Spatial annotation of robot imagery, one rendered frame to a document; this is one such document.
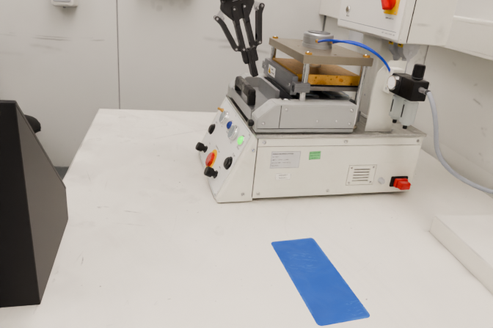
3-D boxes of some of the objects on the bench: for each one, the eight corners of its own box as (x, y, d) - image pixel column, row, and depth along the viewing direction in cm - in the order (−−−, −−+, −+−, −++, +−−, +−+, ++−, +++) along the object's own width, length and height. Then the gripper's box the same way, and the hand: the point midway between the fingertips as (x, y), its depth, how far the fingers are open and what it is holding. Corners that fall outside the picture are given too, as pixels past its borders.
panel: (198, 150, 127) (227, 97, 122) (215, 198, 100) (252, 133, 96) (192, 147, 126) (221, 95, 122) (207, 196, 99) (245, 130, 95)
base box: (350, 147, 142) (359, 99, 136) (416, 201, 109) (433, 141, 103) (197, 149, 129) (199, 96, 122) (219, 212, 95) (224, 144, 89)
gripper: (253, -29, 100) (274, 64, 110) (202, -14, 98) (227, 78, 109) (261, -29, 93) (282, 70, 103) (206, -13, 91) (233, 86, 102)
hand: (251, 62), depth 104 cm, fingers closed
